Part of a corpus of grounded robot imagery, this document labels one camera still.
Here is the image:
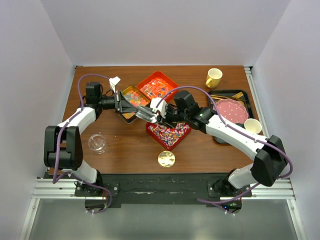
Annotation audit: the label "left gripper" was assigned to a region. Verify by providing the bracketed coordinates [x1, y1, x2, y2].
[97, 90, 138, 115]

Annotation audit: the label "black gummy candy tin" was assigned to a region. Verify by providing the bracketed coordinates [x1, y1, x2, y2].
[121, 85, 151, 124]

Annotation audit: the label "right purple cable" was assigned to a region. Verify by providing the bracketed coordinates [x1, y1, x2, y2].
[157, 86, 294, 213]

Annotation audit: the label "pink dotted plate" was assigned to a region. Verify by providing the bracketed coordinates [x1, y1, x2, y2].
[215, 99, 249, 124]

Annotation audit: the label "orange candy tin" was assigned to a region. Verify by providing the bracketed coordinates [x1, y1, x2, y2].
[136, 71, 179, 100]

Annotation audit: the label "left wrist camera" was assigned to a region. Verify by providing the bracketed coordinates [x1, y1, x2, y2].
[108, 76, 121, 93]

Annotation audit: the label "gold round lid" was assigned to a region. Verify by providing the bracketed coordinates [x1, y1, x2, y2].
[157, 150, 176, 168]

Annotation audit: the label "purple cable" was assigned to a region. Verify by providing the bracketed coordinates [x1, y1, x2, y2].
[51, 73, 113, 214]
[157, 86, 294, 213]

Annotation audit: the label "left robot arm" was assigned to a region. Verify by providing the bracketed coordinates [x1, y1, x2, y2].
[43, 82, 138, 196]

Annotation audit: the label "dark green cup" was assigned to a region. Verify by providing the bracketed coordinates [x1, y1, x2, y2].
[243, 118, 262, 135]

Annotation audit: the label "gold fork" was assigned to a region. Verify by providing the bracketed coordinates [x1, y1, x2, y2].
[231, 91, 246, 103]

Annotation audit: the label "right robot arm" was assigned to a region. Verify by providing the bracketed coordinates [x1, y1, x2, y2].
[150, 90, 289, 197]

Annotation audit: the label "yellow mug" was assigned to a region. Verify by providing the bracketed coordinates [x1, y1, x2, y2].
[205, 68, 223, 89]

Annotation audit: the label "metal scoop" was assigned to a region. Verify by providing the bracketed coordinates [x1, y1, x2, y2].
[135, 105, 158, 124]

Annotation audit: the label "clear glass jar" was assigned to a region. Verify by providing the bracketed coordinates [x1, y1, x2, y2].
[87, 134, 107, 155]

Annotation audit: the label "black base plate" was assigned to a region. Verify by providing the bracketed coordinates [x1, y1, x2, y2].
[74, 171, 253, 209]

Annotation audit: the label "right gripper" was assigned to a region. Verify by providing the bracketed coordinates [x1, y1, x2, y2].
[157, 104, 189, 129]

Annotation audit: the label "gold chopsticks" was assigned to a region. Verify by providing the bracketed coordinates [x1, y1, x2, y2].
[209, 94, 240, 101]

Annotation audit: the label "red lollipop tin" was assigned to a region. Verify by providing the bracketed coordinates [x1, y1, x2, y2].
[145, 122, 192, 151]

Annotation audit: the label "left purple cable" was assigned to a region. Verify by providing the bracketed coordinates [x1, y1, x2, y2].
[51, 73, 113, 214]

